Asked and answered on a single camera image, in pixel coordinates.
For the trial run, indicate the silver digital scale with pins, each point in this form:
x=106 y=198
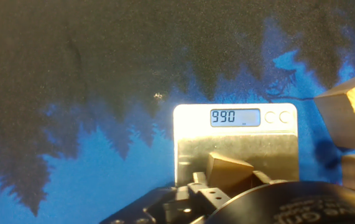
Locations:
x=270 y=149

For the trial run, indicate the small wooden cube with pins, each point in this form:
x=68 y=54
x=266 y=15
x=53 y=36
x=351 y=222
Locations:
x=228 y=171

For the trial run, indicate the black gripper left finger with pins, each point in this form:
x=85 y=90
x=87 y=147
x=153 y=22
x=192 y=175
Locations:
x=209 y=194

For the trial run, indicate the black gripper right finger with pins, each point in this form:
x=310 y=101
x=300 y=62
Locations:
x=262 y=179

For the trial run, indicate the landscape print table mat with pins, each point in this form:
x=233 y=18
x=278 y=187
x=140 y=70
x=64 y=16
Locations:
x=71 y=93

